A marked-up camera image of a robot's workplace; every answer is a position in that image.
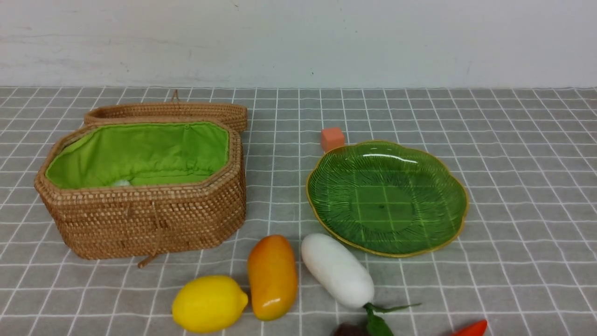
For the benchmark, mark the orange yellow mango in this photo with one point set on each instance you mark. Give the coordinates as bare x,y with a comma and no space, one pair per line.
272,276

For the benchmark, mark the white radish with green leaves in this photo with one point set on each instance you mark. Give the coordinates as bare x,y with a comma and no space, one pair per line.
345,279

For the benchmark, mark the yellow lemon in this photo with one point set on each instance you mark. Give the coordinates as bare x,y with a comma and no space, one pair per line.
209,304

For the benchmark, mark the dark purple round fruit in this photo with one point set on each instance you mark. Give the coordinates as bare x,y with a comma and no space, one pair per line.
349,329

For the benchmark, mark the red chili pepper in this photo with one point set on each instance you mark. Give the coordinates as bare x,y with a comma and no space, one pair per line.
475,329

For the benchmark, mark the small orange cube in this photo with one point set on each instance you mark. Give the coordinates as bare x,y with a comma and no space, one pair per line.
332,138

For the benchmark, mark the green glass leaf plate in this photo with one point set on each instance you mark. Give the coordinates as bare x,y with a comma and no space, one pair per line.
386,199

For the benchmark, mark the woven rattan basket lid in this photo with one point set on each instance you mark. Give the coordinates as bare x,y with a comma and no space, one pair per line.
233,115

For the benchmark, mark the woven rattan basket green lining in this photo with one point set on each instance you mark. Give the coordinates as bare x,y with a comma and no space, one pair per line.
142,187

